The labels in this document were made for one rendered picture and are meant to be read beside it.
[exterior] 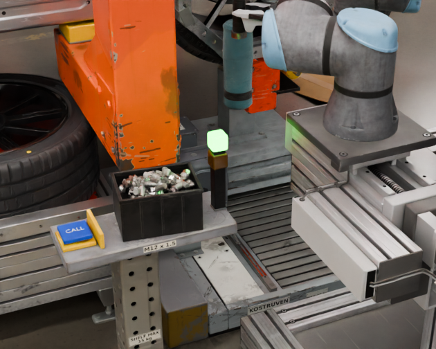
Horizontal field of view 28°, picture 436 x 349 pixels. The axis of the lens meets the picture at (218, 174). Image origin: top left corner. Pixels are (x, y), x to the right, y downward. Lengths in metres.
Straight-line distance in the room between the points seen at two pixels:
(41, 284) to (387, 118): 1.12
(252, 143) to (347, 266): 1.45
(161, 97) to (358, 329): 0.75
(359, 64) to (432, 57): 2.68
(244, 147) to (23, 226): 0.93
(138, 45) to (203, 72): 2.02
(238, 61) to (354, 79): 0.90
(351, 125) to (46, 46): 2.92
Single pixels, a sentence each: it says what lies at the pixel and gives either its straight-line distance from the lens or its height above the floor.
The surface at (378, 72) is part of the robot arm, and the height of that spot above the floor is 0.96.
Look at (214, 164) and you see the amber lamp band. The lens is 2.10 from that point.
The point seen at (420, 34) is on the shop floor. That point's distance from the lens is 4.63.
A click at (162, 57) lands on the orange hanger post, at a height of 0.82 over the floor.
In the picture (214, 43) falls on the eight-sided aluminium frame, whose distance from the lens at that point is 2.64.
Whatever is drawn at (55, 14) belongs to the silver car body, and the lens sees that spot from 2.56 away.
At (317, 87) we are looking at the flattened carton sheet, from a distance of 3.92.
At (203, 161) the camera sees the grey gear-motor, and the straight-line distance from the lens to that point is 2.49.
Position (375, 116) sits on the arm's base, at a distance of 1.72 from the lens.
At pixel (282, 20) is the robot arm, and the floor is 1.03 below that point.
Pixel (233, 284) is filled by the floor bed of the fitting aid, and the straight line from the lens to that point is 2.54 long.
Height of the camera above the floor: 1.62
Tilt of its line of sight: 30 degrees down
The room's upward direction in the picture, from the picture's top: 1 degrees counter-clockwise
